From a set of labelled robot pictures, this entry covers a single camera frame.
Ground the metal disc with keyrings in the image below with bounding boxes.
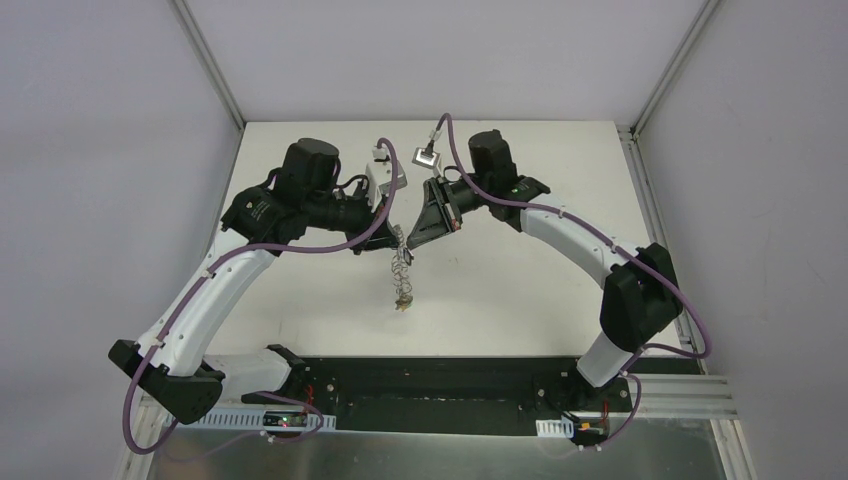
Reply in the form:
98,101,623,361
391,224,413,302

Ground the black-headed key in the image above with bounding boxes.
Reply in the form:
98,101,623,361
395,247,414,266

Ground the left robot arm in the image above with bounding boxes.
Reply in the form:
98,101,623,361
109,138,405,425

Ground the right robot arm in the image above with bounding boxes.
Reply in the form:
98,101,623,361
406,130,683,410

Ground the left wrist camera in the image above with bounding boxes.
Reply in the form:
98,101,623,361
365,146,394,213

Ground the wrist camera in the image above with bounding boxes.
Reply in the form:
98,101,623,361
365,146,394,213
412,147,443,178

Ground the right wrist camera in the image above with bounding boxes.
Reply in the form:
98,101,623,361
412,147,443,178

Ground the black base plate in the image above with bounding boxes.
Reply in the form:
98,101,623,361
241,356,634,439

